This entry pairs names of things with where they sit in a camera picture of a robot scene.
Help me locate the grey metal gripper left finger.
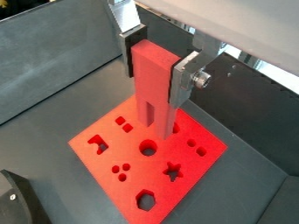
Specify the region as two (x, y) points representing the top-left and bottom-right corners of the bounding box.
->
(104, 0), (147, 78)

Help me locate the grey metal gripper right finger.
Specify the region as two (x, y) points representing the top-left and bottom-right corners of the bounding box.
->
(169, 30), (227, 109)

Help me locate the red double-square peg block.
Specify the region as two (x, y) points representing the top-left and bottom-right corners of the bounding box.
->
(131, 39), (181, 139)

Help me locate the black rounded object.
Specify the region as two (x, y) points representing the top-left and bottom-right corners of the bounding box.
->
(0, 170), (52, 224)

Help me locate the red shape-sorting board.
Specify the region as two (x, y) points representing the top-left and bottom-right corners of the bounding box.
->
(70, 97), (227, 224)

